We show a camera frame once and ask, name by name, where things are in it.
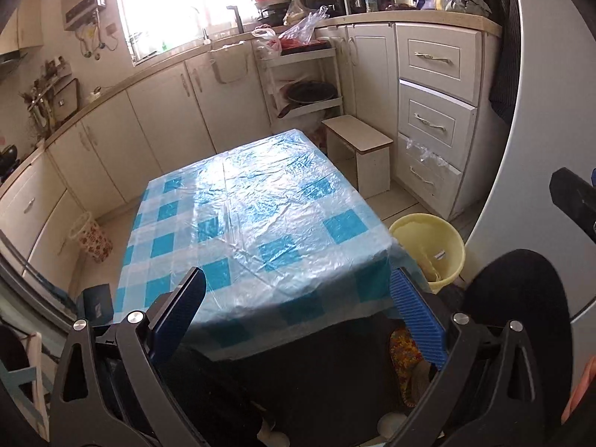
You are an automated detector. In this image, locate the white storage rack shelf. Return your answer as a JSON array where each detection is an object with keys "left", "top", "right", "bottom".
[{"left": 254, "top": 41, "right": 345, "bottom": 133}]

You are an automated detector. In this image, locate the clear plastic bag on counter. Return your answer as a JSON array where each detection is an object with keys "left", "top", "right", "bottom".
[{"left": 279, "top": 5, "right": 328, "bottom": 50}]

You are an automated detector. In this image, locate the blue dustpan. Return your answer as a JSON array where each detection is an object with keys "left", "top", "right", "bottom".
[{"left": 76, "top": 283, "right": 114, "bottom": 326}]

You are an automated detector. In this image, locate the black frying pan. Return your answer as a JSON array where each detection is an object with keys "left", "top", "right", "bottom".
[{"left": 278, "top": 81, "right": 337, "bottom": 118}]

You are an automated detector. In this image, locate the small white wooden stool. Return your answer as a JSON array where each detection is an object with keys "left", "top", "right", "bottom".
[{"left": 322, "top": 115, "right": 393, "bottom": 199}]

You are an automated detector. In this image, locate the blue checkered plastic tablecloth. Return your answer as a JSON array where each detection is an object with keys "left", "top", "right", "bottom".
[{"left": 114, "top": 130, "right": 426, "bottom": 361}]

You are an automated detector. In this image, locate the yellow plastic trash bin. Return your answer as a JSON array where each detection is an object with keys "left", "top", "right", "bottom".
[{"left": 389, "top": 213, "right": 466, "bottom": 293}]

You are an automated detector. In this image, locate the white refrigerator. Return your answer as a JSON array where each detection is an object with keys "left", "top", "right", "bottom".
[{"left": 464, "top": 0, "right": 595, "bottom": 330}]

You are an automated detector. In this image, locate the floral patterned waste basket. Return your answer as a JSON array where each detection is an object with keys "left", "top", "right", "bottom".
[{"left": 69, "top": 211, "right": 113, "bottom": 263}]

